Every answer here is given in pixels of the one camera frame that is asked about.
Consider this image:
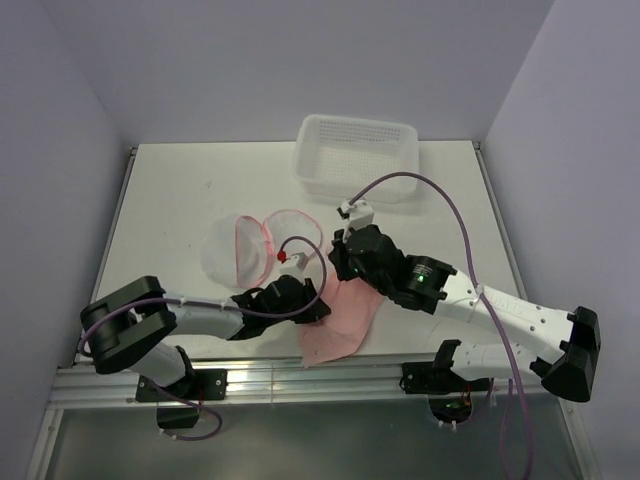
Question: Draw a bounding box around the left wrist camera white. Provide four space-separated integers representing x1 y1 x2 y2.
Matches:
276 250 309 282

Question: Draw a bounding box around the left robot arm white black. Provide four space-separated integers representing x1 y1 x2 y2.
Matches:
78 275 331 399

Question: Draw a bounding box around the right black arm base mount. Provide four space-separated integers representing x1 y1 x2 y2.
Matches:
398 339 494 432

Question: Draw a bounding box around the aluminium rail frame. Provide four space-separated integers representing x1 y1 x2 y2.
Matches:
49 351 572 407

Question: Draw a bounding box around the white mesh laundry bag pink zipper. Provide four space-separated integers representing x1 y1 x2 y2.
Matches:
200 209 323 289

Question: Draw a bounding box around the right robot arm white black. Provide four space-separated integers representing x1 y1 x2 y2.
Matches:
329 224 601 403

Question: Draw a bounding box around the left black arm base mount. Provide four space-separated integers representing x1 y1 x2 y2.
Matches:
135 368 228 436

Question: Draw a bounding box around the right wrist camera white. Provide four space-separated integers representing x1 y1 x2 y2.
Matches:
337 199 374 232

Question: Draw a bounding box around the white plastic perforated basket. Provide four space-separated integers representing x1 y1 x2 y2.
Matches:
292 114 420 198

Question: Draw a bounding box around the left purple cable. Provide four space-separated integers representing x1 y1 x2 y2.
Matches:
79 235 329 351

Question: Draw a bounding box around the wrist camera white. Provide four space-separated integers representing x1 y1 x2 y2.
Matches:
337 199 374 232
276 250 309 282

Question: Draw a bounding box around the pink bra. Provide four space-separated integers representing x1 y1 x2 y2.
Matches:
298 266 384 368

